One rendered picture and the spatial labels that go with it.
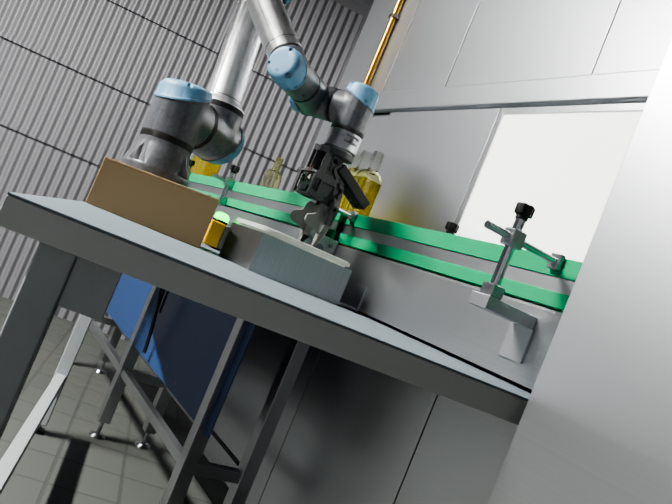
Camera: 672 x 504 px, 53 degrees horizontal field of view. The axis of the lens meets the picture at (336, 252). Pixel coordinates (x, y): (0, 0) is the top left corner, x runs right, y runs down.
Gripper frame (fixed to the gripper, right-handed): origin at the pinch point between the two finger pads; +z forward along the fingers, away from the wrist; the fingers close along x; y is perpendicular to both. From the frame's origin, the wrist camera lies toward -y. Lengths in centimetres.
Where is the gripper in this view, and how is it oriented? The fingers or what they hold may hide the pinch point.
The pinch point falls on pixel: (311, 240)
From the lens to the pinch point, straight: 146.2
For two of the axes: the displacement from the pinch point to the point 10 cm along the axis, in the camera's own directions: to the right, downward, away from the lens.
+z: -3.8, 9.2, -0.4
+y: -7.8, -3.5, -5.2
